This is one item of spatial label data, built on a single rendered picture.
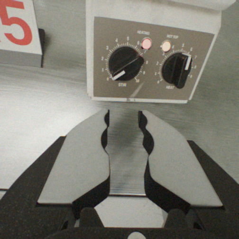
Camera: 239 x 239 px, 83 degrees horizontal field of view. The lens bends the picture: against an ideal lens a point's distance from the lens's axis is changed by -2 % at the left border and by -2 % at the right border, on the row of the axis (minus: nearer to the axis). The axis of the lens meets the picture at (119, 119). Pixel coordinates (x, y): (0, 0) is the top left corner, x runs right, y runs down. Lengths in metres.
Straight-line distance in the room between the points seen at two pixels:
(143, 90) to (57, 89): 0.10
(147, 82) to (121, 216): 0.19
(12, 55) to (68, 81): 0.07
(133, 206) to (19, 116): 0.20
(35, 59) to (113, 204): 0.21
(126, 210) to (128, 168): 0.06
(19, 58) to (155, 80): 0.16
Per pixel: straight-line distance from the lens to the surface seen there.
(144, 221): 0.26
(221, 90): 0.27
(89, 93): 0.16
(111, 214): 0.24
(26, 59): 0.20
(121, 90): 0.15
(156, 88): 0.17
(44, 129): 0.20
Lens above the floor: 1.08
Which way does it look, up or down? 79 degrees down
